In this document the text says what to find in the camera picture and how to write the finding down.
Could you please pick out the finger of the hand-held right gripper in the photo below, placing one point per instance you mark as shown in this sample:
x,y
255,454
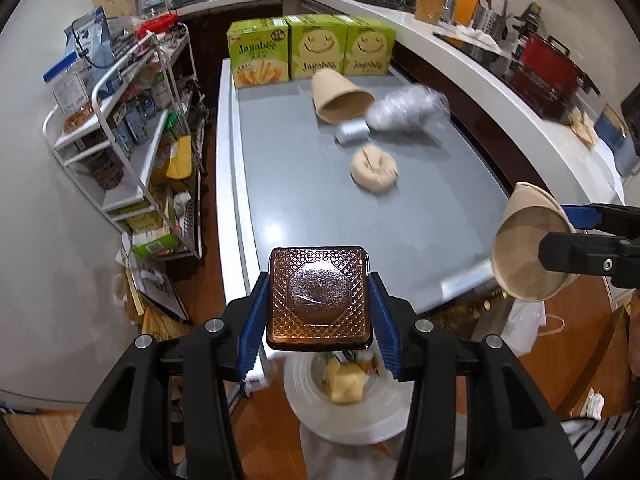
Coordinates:
x,y
585,215
575,255

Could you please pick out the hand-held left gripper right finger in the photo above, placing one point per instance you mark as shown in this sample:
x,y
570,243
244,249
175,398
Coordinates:
x,y
386,332

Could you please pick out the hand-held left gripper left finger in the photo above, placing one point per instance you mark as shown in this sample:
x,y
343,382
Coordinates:
x,y
252,322

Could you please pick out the brown paper cup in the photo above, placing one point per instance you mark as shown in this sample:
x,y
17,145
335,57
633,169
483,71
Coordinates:
x,y
340,95
525,255

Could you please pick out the brown patterned plastic tray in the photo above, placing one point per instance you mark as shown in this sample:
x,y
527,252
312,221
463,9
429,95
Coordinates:
x,y
320,297

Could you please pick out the white plate with food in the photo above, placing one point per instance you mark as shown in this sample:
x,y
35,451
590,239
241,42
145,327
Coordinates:
x,y
350,422

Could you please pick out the blue flat item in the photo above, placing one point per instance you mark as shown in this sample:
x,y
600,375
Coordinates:
x,y
615,140

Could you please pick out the crumpled beige paper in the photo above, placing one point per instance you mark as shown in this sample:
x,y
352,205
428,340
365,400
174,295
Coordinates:
x,y
582,127

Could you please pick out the white plastic bag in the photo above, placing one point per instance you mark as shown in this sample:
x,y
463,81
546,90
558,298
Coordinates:
x,y
525,327

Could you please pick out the green white carton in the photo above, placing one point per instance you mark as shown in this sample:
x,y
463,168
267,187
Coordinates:
x,y
157,244

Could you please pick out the red cooking pot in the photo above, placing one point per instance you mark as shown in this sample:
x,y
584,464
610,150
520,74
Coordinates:
x,y
550,67

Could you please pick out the black induction cooktop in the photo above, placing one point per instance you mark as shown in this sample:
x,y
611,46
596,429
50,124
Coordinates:
x,y
492,60

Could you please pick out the yellow packet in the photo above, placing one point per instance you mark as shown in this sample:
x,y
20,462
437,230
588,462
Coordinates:
x,y
179,157

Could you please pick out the striped clothing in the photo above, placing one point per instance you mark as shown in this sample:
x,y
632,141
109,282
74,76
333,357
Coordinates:
x,y
605,447

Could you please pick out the small grey cup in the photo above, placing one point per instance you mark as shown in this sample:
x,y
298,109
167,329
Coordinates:
x,y
352,132

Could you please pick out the clear crumpled plastic bag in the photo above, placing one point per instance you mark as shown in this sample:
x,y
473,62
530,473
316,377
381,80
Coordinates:
x,y
405,107

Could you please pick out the dark wicker basket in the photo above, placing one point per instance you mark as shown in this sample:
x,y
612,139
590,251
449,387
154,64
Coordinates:
x,y
104,172

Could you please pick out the white crumpled cloth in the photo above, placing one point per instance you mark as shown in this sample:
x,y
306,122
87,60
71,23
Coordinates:
x,y
475,34

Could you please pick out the perforated steel utensil holder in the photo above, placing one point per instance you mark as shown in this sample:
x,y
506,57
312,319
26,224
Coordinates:
x,y
487,22

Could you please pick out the orange cutting board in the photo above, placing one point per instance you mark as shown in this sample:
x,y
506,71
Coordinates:
x,y
465,2

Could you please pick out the brown cork box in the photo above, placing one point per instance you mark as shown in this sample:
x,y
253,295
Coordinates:
x,y
429,4

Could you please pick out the green snack box fries picture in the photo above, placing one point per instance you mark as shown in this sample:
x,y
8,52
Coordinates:
x,y
257,52

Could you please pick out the green snack box smiling face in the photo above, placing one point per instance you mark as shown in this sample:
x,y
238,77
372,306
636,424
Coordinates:
x,y
317,47
370,47

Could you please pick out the clear jar blue lid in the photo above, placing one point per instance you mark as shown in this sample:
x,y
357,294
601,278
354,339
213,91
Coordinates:
x,y
70,95

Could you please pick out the red plastic item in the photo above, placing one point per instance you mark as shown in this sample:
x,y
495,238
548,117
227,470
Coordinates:
x,y
157,24

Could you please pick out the blue white zip bag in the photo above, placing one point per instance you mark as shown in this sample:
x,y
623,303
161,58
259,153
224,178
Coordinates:
x,y
92,37

